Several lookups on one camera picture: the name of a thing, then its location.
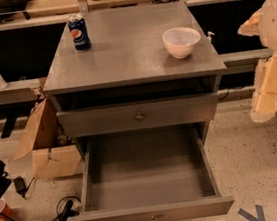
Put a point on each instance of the grey drawer cabinet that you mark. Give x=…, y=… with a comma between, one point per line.
x=128, y=64

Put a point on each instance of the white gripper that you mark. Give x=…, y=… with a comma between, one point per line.
x=276, y=23

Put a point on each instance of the white pump bottle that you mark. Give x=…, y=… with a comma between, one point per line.
x=211, y=37

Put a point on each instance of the closed grey top drawer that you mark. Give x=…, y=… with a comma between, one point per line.
x=79, y=123

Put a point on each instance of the black power adapter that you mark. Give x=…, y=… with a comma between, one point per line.
x=20, y=186

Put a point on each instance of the open grey middle drawer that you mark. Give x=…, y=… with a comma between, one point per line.
x=160, y=175

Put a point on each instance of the blue pepsi can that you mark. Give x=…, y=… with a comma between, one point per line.
x=78, y=29

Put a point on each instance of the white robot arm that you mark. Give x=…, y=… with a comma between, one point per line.
x=264, y=24

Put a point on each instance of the white bowl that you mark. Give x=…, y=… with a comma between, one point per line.
x=180, y=42

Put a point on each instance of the red plastic cup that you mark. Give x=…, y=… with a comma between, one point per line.
x=5, y=210

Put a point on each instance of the brown cardboard box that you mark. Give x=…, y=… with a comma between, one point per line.
x=52, y=155

